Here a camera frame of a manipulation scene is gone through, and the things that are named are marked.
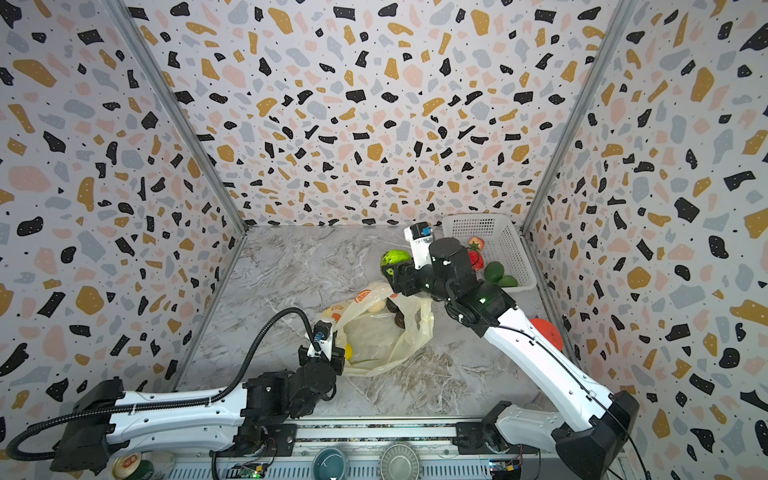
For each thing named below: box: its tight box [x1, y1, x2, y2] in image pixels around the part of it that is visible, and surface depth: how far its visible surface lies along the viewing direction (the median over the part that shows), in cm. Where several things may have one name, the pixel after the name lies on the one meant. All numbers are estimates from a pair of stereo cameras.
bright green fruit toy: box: [381, 249, 411, 273], surface depth 67 cm
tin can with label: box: [112, 452, 154, 480], surface depth 63 cm
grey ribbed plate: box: [378, 441, 421, 480], surface depth 72 cm
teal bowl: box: [312, 447, 346, 480], surface depth 71 cm
